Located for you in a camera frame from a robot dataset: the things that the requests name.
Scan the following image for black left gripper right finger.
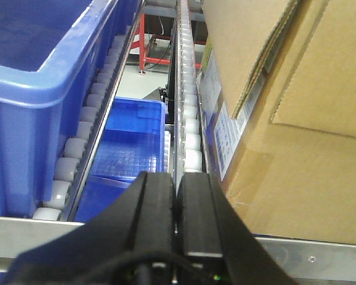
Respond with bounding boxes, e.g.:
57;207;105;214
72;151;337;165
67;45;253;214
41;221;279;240
177;173;295;284

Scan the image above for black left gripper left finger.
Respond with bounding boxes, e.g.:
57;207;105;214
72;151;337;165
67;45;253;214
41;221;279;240
0;172;174;284

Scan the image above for brown cardboard box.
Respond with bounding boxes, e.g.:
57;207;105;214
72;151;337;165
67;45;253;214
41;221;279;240
202;1;356;245

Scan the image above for blue bin on lower shelf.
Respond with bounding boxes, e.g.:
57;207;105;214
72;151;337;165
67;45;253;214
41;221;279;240
74;97;166;223

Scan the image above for white roller track left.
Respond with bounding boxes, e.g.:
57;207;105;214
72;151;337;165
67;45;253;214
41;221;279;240
33;28;133;221

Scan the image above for large blue plastic bin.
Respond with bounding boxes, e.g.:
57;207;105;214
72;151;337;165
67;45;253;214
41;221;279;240
0;1;142;217

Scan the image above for metal shelf front rail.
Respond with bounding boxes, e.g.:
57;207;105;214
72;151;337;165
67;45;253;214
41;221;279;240
0;217;356;284

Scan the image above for red metal frame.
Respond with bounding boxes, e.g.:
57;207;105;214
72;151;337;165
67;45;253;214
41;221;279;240
131;14;206;75

